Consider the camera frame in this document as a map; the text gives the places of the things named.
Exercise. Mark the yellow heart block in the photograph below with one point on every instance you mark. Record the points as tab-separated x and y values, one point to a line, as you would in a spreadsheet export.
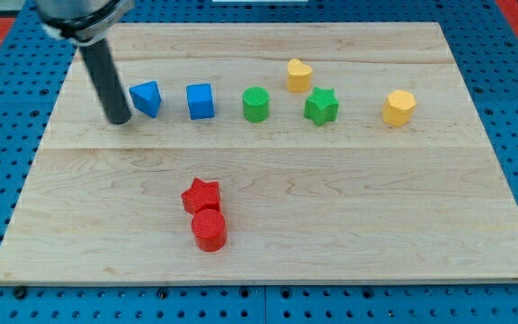
298	76

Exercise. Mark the green star block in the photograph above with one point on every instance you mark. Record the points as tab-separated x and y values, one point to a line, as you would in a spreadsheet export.
321	106

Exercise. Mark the green cylinder block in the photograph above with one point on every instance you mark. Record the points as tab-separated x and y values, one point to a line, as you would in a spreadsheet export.
255	104

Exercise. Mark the blue cube block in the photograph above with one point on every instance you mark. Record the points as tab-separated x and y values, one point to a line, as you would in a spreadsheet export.
200	101

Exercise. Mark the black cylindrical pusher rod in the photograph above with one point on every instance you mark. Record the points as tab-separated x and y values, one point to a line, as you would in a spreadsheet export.
103	73

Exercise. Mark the blue triangle block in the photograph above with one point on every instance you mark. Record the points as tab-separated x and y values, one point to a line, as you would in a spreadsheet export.
146	98

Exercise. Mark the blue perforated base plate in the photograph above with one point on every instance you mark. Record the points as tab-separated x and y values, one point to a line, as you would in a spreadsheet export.
484	40

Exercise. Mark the red star block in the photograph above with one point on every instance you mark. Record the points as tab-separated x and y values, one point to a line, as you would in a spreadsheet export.
201	195

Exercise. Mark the yellow hexagon block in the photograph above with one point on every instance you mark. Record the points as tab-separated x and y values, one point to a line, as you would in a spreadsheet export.
398	108

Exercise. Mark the red cylinder block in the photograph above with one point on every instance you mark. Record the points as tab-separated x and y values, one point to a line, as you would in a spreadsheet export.
209	230

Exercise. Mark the light wooden board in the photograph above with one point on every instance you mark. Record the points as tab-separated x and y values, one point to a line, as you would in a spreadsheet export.
354	201

